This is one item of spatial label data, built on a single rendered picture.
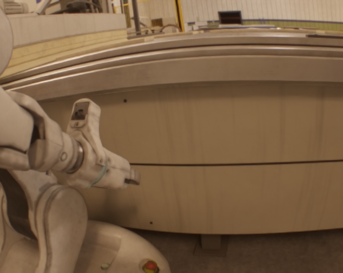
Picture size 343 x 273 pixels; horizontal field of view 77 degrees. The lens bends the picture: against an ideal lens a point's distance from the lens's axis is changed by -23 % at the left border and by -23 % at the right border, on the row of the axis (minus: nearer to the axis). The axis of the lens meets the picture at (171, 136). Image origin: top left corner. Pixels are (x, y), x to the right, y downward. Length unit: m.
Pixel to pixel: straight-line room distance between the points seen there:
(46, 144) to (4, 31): 0.25
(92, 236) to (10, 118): 0.67
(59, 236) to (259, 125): 0.55
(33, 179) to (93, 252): 0.39
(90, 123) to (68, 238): 0.29
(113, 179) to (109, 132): 0.37
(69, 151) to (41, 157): 0.06
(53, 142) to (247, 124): 0.50
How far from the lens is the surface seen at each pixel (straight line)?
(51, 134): 0.33
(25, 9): 2.80
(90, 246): 0.91
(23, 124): 0.29
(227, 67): 0.60
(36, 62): 1.60
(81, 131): 0.42
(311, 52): 0.65
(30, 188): 0.57
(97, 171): 0.41
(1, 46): 0.48
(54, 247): 0.58
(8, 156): 0.29
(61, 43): 1.84
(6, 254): 0.73
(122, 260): 0.73
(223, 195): 0.80
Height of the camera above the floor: 0.90
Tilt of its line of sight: 22 degrees down
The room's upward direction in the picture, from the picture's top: 8 degrees counter-clockwise
